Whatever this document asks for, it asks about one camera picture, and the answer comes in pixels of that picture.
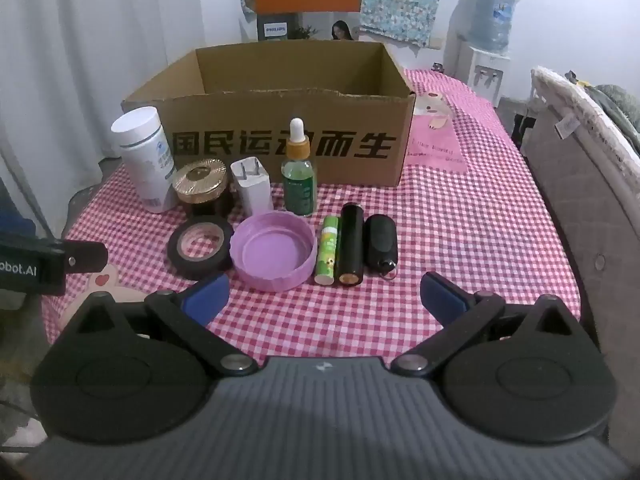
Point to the green dropper bottle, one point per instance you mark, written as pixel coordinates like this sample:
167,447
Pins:
298,185

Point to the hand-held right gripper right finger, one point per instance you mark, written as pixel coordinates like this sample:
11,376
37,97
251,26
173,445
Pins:
442,297

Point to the white curtain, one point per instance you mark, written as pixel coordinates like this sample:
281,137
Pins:
75,60

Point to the white pill bottle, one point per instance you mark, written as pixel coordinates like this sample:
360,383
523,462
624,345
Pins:
145,160

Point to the small white square bottle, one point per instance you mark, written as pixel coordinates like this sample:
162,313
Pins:
252,187

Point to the black key fob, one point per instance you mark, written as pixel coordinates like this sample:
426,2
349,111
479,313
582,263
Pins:
380,242

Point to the brown cardboard box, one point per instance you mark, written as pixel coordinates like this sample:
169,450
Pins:
280,145

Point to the grey blanket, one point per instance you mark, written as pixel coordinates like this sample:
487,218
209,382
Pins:
617,102

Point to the dark blue object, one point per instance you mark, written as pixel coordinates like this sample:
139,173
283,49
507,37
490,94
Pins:
22,210

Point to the gold-lid dark jar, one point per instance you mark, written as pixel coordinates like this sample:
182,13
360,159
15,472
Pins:
200,180

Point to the black cylinder tube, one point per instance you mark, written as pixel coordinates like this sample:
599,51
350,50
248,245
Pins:
350,245

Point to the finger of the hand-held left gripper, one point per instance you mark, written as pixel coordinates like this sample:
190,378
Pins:
87,257

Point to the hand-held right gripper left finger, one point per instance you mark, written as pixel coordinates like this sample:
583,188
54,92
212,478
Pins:
202,301

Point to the black tape roll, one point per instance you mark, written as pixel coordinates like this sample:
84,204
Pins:
177,255

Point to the pink checked tablecloth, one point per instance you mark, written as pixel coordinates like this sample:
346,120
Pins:
460,240

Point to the blue water jug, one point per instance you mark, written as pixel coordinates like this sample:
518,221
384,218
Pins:
492,17

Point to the white water dispenser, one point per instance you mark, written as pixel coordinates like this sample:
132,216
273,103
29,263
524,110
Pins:
480,67

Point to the green lip balm tube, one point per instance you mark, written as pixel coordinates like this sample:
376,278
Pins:
327,252

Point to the purple plastic lid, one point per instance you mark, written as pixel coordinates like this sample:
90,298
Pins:
272,252

